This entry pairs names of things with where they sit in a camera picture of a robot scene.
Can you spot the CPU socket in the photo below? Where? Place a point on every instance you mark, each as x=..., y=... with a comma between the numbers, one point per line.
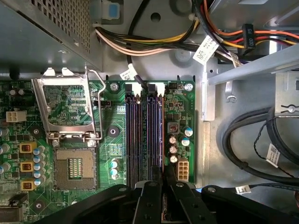
x=74, y=168

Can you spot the metal socket cover frame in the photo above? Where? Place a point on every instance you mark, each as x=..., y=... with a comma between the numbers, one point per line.
x=60, y=81

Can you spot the grey power supply unit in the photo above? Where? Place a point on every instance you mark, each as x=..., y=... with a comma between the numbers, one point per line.
x=35, y=46

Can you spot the green motherboard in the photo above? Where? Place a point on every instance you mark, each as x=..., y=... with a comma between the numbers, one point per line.
x=109, y=112

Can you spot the black open PC case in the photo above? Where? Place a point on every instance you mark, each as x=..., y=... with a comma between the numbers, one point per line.
x=210, y=140

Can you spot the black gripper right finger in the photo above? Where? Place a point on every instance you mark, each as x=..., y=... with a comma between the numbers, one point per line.
x=187, y=205

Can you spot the black-latched RAM slot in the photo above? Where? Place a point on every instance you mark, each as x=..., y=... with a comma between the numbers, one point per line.
x=151, y=130
x=129, y=130

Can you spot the clear clip with blue tab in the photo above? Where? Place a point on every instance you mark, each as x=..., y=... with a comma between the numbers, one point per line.
x=113, y=11

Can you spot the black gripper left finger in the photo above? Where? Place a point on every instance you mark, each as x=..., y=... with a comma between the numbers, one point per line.
x=149, y=203

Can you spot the grey metal drive cage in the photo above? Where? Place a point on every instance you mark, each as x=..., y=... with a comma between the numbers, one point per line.
x=245, y=70

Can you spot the white-latched RAM slot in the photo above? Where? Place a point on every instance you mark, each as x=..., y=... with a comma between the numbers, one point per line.
x=157, y=130
x=137, y=130

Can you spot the black power connector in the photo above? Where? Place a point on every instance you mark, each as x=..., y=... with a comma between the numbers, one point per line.
x=247, y=39

